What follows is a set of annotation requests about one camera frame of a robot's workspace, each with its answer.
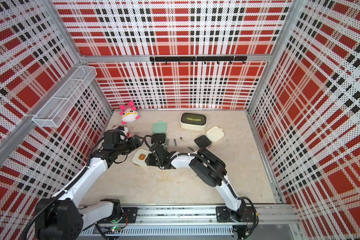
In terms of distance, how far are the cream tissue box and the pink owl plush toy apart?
360 millimetres

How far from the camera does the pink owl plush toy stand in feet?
3.63

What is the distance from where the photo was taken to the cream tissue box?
3.50ft
